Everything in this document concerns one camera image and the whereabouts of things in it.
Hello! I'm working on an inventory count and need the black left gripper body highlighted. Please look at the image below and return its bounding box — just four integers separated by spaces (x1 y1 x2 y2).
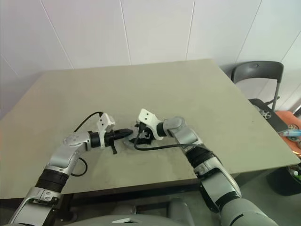
104 131 118 155

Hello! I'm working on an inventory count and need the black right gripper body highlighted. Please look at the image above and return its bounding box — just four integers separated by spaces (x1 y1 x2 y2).
137 121 154 145

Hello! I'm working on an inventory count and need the silver motor lid with circuit board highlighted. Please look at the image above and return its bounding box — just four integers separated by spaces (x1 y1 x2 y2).
124 138 142 149

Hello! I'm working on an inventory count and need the small silver spoked wheel part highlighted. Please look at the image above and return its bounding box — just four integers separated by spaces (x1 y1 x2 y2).
258 108 273 120

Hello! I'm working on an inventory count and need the broad grey rounded shell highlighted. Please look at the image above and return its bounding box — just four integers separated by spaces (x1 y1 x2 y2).
103 204 170 226

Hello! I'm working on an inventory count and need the grey rounded knob shape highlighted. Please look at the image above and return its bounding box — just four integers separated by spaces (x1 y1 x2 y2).
168 197 195 226

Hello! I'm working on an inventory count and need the black folding chair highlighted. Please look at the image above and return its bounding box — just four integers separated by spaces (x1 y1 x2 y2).
230 61 291 132

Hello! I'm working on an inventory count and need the orange cloth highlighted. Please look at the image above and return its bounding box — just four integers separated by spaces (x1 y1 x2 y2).
274 110 301 161

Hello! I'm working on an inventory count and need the black round bin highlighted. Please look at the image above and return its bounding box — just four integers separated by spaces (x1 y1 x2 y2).
266 163 301 196

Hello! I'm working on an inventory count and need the blue and white object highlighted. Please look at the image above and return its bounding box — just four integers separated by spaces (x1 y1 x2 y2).
278 129 301 140

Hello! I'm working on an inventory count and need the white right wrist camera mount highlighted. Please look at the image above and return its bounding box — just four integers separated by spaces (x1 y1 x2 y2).
137 108 164 141

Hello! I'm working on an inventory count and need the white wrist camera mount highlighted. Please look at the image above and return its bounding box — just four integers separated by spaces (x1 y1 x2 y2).
137 108 164 141
97 113 116 149

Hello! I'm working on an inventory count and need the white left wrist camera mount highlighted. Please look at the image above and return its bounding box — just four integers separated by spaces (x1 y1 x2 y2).
97 113 116 149

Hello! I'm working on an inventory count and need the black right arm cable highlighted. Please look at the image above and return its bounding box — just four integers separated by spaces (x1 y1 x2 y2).
133 122 207 151

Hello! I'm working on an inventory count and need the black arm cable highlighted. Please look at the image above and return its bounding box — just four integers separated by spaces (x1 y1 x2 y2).
70 111 104 177
133 122 207 151

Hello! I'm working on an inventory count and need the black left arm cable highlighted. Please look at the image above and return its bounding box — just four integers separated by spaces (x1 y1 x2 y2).
70 111 104 177

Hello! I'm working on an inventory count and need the dark table frame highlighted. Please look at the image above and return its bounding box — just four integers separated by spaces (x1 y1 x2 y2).
60 178 200 218

